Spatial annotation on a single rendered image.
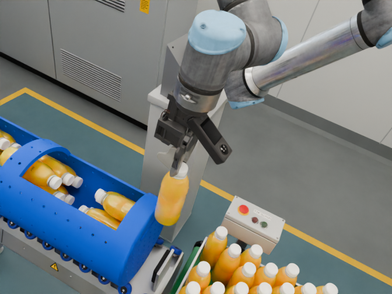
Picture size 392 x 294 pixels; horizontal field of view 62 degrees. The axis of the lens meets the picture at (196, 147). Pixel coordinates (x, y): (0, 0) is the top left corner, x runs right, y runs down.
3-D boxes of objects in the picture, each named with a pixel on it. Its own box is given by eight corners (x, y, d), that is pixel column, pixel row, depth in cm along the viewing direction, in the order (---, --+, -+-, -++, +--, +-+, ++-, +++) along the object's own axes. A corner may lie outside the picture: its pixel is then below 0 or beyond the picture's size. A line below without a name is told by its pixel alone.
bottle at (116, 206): (154, 215, 101) (104, 188, 105) (143, 236, 101) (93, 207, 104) (159, 215, 108) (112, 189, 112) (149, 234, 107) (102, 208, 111)
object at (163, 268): (163, 264, 116) (168, 246, 107) (169, 268, 115) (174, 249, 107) (148, 289, 108) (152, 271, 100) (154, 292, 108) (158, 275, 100)
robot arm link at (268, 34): (280, -4, 64) (237, -3, 57) (299, 52, 65) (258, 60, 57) (247, 19, 72) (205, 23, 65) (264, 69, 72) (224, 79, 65)
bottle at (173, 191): (149, 219, 90) (159, 174, 78) (161, 201, 95) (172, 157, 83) (172, 230, 89) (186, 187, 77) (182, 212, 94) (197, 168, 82)
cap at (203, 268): (206, 262, 102) (207, 259, 101) (210, 274, 100) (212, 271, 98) (194, 265, 100) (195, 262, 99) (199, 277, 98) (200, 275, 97)
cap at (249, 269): (241, 275, 101) (243, 272, 100) (242, 263, 104) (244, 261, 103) (254, 277, 101) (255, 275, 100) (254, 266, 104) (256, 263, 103)
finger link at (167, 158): (155, 165, 79) (166, 136, 74) (175, 178, 78) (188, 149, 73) (149, 172, 77) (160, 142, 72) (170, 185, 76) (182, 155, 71)
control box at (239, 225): (228, 210, 129) (235, 194, 122) (275, 234, 125) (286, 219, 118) (219, 229, 122) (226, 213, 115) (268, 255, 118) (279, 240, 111)
